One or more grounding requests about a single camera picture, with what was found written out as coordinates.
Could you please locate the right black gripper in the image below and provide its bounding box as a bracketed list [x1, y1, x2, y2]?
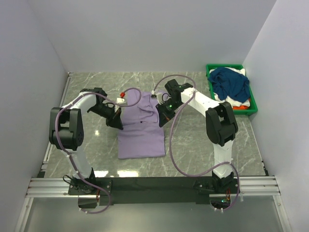
[156, 99, 183, 127]

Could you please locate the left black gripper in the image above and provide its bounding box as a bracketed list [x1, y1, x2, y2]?
[89, 103, 123, 130]

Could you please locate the purple t shirt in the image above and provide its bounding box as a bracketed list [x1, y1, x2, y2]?
[117, 90, 166, 160]

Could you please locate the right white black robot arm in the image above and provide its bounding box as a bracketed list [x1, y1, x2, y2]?
[151, 79, 238, 193]

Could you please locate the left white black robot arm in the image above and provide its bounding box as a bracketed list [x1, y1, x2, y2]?
[49, 87, 127, 194]

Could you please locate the dark blue t shirt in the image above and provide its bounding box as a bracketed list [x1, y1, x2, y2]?
[208, 67, 251, 103]

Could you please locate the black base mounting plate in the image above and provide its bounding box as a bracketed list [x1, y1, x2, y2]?
[68, 176, 238, 208]

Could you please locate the orange t shirt in bin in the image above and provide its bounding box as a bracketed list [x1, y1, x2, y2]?
[233, 105, 249, 110]

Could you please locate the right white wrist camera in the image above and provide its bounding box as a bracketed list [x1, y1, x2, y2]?
[151, 90, 168, 104]

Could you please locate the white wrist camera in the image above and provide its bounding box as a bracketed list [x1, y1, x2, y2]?
[151, 90, 168, 104]
[115, 92, 127, 110]

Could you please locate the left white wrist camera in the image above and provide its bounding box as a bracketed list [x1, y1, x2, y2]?
[115, 92, 127, 110]

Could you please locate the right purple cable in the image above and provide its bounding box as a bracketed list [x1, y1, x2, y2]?
[153, 74, 241, 214]

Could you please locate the purple cable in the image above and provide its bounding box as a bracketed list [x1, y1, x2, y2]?
[55, 87, 143, 215]
[153, 74, 241, 214]

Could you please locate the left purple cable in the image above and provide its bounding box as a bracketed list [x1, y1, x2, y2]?
[55, 87, 143, 215]

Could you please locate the aluminium rail frame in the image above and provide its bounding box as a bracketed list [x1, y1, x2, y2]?
[19, 72, 292, 232]

